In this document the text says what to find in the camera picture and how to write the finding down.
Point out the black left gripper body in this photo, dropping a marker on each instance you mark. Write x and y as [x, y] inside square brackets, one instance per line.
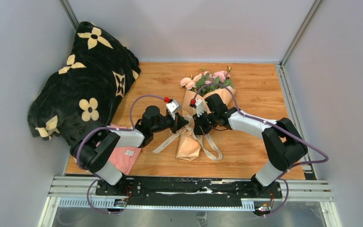
[172, 124]

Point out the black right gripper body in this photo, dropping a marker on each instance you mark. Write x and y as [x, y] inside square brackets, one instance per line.
[205, 122]

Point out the beige ribbon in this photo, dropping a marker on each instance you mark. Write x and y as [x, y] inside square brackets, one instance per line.
[190, 144]

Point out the green and tan wrapping paper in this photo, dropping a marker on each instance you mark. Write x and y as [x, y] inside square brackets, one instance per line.
[187, 110]

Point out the pink fake rose stem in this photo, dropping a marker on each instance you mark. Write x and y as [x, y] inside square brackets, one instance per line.
[188, 83]
[200, 80]
[220, 77]

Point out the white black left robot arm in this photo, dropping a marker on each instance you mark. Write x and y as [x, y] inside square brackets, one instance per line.
[93, 149]

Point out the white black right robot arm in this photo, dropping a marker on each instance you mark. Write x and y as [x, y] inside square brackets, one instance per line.
[283, 144]

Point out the black blanket with cream flowers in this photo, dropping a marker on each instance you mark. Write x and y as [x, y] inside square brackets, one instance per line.
[97, 75]

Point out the pink folded cloth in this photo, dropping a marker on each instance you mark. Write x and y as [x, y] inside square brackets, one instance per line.
[124, 158]

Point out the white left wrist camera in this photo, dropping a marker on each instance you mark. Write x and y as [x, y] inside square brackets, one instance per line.
[172, 106]

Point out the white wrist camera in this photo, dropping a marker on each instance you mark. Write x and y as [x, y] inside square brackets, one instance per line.
[172, 106]
[199, 107]

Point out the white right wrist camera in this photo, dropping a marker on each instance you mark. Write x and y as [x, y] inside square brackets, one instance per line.
[199, 107]

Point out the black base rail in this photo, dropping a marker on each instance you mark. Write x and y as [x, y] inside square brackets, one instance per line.
[173, 193]

